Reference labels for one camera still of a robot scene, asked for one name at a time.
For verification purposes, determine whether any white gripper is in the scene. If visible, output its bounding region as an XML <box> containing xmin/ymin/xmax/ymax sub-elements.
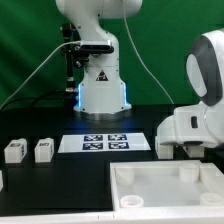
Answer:
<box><xmin>157</xmin><ymin>113</ymin><xmax>224</xmax><ymax>148</ymax></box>

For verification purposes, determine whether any white square table top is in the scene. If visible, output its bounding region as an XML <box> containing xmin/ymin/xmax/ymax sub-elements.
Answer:
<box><xmin>110</xmin><ymin>160</ymin><xmax>224</xmax><ymax>210</ymax></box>

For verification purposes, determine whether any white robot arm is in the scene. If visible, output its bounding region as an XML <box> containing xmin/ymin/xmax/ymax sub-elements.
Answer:
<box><xmin>55</xmin><ymin>0</ymin><xmax>224</xmax><ymax>148</ymax></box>

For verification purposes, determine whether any white sheet with markers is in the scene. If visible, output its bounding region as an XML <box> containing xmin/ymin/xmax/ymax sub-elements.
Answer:
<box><xmin>58</xmin><ymin>133</ymin><xmax>151</xmax><ymax>153</ymax></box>

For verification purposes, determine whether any white part at left edge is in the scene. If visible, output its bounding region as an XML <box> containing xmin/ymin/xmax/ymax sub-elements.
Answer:
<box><xmin>0</xmin><ymin>170</ymin><xmax>4</xmax><ymax>192</ymax></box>

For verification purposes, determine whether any black camera on stand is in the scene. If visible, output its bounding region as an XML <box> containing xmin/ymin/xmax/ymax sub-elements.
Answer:
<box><xmin>60</xmin><ymin>23</ymin><xmax>114</xmax><ymax>93</ymax></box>

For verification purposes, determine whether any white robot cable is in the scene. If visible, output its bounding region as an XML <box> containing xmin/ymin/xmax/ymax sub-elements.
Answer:
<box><xmin>121</xmin><ymin>0</ymin><xmax>176</xmax><ymax>105</ymax></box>

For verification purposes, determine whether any black cable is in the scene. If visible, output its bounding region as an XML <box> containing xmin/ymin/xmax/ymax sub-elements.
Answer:
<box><xmin>0</xmin><ymin>89</ymin><xmax>68</xmax><ymax>113</ymax></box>

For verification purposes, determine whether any white camera cable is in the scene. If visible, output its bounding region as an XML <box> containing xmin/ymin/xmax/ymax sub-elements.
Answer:
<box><xmin>0</xmin><ymin>40</ymin><xmax>82</xmax><ymax>111</ymax></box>

